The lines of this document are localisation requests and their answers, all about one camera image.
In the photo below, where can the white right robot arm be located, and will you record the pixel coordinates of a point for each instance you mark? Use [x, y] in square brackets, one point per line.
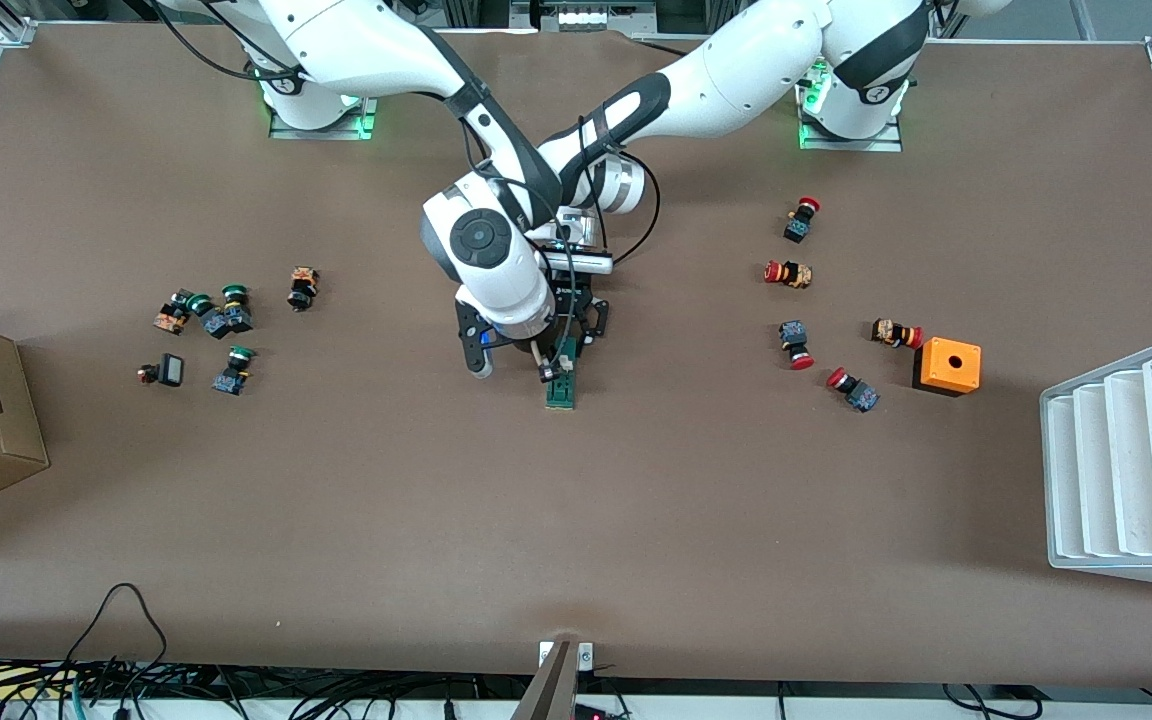
[481, 240]

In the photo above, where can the device with lit indicators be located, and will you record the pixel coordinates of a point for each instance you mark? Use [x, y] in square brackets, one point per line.
[584, 16]

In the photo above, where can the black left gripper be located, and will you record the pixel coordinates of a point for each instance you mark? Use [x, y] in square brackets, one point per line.
[588, 296]

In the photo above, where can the green push button blue block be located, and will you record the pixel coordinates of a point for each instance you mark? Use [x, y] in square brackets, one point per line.
[237, 310]
[233, 372]
[209, 316]

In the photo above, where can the red emergency button blue block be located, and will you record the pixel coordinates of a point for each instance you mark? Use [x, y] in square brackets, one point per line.
[795, 342]
[854, 390]
[800, 222]

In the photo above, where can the small metal bracket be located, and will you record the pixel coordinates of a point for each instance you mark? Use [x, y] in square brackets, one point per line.
[585, 655]

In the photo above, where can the white slotted rack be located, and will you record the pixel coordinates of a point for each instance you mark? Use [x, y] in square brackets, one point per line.
[1126, 470]

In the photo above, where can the orange button enclosure box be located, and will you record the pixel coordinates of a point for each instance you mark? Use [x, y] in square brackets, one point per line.
[948, 365]

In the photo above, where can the black block small red button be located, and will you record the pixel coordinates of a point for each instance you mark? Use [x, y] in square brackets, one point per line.
[170, 370]

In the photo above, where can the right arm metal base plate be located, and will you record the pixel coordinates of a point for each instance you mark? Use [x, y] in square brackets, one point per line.
[321, 133]

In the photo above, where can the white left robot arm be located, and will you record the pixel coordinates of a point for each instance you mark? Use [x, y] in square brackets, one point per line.
[746, 70]

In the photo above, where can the red emergency button orange block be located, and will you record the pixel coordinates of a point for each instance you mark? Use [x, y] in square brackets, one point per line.
[896, 333]
[788, 273]

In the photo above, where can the yellow tag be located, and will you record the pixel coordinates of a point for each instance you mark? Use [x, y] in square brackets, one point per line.
[21, 682]

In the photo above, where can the green load switch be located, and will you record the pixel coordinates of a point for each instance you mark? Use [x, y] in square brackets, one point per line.
[561, 396]

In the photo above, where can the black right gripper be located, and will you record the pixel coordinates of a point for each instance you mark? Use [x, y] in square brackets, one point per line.
[539, 349]

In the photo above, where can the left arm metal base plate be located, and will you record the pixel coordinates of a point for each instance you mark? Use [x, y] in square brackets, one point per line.
[851, 145]

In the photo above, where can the black push button orange block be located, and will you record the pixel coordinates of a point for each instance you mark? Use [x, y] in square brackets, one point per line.
[303, 288]

